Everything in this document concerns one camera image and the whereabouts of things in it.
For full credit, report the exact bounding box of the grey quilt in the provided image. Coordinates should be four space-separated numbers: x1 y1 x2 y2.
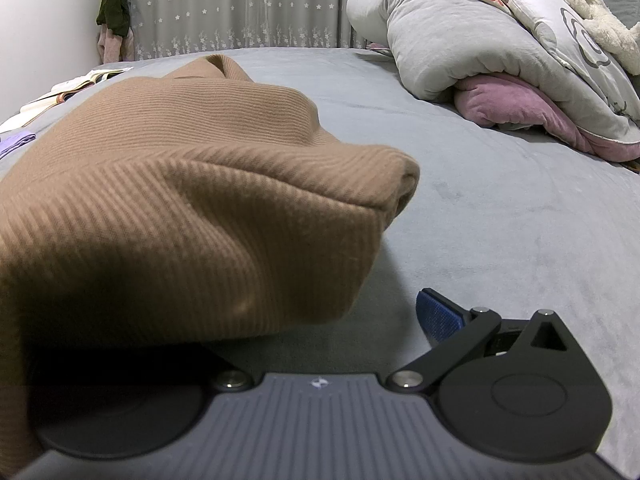
346 0 640 148

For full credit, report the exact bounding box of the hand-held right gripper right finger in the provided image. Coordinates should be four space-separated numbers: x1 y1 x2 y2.
387 288 583 393

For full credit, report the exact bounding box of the pink hanging garment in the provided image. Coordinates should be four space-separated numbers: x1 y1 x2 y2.
96 25 136 65

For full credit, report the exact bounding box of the cream plush toy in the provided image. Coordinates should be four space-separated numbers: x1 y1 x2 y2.
561 0 640 76

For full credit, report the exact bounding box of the purple t-shirt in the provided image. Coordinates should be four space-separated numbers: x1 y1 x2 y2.
0 130 37 160

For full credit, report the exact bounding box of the pink blanket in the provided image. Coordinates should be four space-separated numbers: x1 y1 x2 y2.
454 72 640 163

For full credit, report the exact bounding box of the brown ribbed sweater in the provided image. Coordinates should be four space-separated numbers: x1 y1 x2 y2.
0 54 421 480

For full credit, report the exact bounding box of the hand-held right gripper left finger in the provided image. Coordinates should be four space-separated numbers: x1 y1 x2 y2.
207 347 256 394

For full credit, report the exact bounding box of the grey star print curtain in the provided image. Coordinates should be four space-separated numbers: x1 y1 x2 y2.
127 0 418 61

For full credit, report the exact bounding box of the open book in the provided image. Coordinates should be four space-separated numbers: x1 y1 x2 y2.
0 66 135 135

